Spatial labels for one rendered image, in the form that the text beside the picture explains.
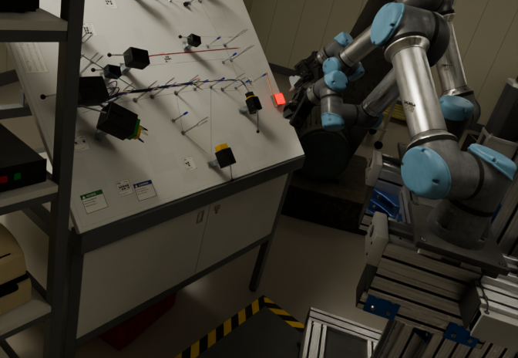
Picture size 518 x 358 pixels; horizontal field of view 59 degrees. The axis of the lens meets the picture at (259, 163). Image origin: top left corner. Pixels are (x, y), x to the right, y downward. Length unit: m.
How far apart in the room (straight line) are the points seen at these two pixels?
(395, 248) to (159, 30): 1.18
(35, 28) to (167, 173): 0.73
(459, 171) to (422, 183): 0.08
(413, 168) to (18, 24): 0.88
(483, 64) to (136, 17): 6.10
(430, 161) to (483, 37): 6.28
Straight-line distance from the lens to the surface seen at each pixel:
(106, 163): 1.49
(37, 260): 1.69
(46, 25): 1.07
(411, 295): 1.32
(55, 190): 1.24
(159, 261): 1.77
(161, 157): 1.61
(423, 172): 1.09
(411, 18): 1.29
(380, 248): 1.24
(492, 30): 7.32
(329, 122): 1.53
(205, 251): 1.98
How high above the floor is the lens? 1.70
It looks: 25 degrees down
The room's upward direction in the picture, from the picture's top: 15 degrees clockwise
